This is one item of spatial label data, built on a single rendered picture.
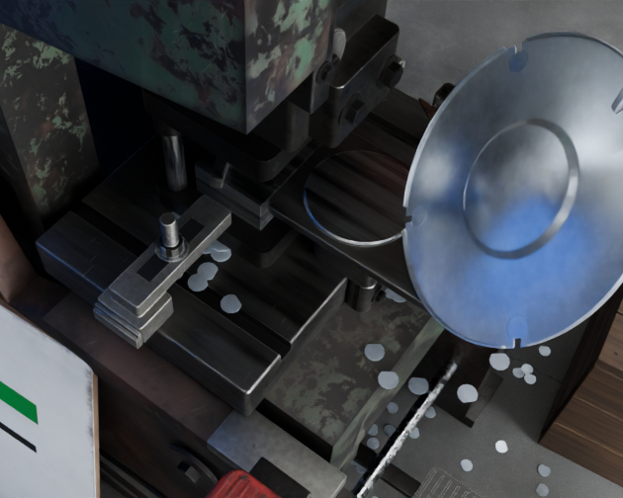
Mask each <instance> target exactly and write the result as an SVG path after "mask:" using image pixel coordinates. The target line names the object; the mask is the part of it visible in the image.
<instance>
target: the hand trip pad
mask: <svg viewBox="0 0 623 498"><path fill-rule="evenodd" d="M205 498H282V497H280V496H279V495H278V494H276V493H275V492H274V491H272V490H271V489H269V488H268V487H267V486H265V485H264V484H263V483H261V482H260V481H259V480H257V479H256V478H255V477H253V476H252V475H251V474H249V473H248V472H246V471H244V470H242V469H233V470H230V471H228V472H227V473H226V474H224V475H223V476H222V478H221V479H220V480H219V481H218V482H217V484H216V485H215V486H214V487H213V489H212V490H211V491H210V492H209V493H208V495H207V496H206V497H205Z"/></svg>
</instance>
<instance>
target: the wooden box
mask: <svg viewBox="0 0 623 498"><path fill-rule="evenodd" d="M541 435H542V436H541V437H540V439H539V442H538V445H540V446H542V447H544V448H546V449H548V450H550V451H552V452H554V453H556V454H558V455H560V456H562V457H564V458H566V459H568V460H570V461H572V462H574V463H576V464H578V465H580V466H582V467H584V468H586V469H588V470H590V471H592V472H594V473H596V474H598V475H599V476H601V477H603V478H605V479H607V480H609V481H611V482H613V483H615V484H617V485H619V486H621V487H623V283H622V284H621V286H620V287H619V288H618V289H617V291H616V292H615V293H614V294H613V295H612V296H611V297H610V298H609V299H608V300H607V301H606V302H605V303H604V304H603V305H601V306H600V307H599V308H598V309H597V310H596V311H595V312H594V313H593V314H591V316H590V318H589V321H588V323H587V325H586V328H585V330H584V332H583V335H582V337H581V339H580V342H579V344H578V348H577V350H576V352H575V355H574V357H573V359H572V362H571V364H570V366H569V369H568V371H567V373H566V376H565V378H564V380H563V383H562V385H561V387H560V390H559V392H558V394H557V397H556V399H555V401H554V404H553V406H552V408H551V411H550V413H549V415H548V418H547V420H546V422H545V425H544V427H543V429H542V432H541Z"/></svg>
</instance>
